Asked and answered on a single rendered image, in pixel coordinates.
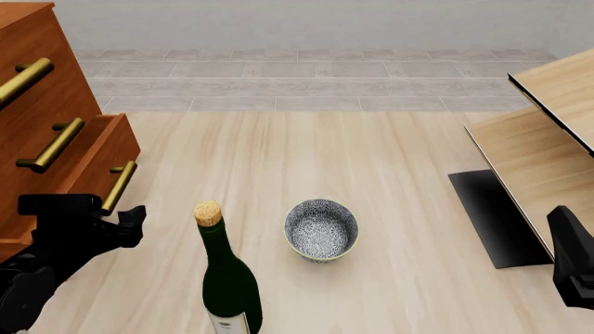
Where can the pale wooden shelf unit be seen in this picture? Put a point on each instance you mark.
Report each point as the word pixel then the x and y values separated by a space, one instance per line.
pixel 533 149

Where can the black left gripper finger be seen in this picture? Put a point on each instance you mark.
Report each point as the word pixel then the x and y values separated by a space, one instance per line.
pixel 133 224

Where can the wooden cabinet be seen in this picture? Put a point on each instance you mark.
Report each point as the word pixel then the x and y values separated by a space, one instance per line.
pixel 18 12

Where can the dark green wine bottle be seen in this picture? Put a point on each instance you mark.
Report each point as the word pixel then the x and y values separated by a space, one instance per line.
pixel 229 278

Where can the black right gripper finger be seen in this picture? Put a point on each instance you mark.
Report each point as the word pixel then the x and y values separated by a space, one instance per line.
pixel 573 240

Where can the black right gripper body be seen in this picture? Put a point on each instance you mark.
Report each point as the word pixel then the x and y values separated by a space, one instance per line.
pixel 580 292

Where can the cork stopper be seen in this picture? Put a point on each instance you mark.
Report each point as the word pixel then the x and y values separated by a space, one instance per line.
pixel 207 212

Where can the blue-white patterned bowl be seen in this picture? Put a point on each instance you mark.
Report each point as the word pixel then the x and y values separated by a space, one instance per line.
pixel 321 231

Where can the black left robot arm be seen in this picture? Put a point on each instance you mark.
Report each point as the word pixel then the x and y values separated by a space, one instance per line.
pixel 32 278

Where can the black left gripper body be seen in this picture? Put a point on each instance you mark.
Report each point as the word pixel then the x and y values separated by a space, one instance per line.
pixel 104 234

